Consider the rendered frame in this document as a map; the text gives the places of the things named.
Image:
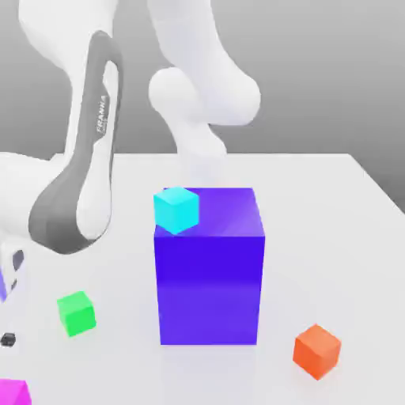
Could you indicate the small cyan cube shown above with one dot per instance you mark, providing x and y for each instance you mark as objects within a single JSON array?
[{"x": 175, "y": 210}]

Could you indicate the small magenta cube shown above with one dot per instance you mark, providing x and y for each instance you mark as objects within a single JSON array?
[{"x": 12, "y": 394}]

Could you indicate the small green cube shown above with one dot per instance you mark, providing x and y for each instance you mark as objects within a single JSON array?
[{"x": 77, "y": 314}]

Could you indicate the large purple box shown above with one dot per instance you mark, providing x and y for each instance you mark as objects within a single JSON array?
[{"x": 208, "y": 284}]

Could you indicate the small orange cube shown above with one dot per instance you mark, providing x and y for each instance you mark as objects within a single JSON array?
[{"x": 316, "y": 351}]

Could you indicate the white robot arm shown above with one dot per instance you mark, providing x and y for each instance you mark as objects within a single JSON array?
[{"x": 202, "y": 79}]

